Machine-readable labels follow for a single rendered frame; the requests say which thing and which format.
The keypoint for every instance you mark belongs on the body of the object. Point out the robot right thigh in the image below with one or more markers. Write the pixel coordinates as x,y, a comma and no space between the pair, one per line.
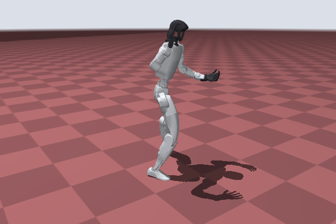
171,115

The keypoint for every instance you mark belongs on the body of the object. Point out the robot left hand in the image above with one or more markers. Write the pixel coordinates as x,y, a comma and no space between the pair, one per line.
211,77

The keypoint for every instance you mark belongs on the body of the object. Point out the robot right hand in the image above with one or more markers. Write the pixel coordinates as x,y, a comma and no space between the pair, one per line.
170,34

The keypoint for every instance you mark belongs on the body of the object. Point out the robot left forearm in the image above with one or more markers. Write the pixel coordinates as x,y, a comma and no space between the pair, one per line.
193,74

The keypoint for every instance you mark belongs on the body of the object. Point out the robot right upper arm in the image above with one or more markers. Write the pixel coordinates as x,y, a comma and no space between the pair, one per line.
155,66

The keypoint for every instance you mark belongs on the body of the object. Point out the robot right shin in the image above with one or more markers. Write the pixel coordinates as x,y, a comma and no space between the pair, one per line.
165,150

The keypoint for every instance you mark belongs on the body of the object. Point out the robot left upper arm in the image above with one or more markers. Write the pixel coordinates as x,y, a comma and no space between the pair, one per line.
181,67

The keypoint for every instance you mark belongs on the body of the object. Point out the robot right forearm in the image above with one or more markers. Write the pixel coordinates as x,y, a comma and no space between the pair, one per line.
165,52

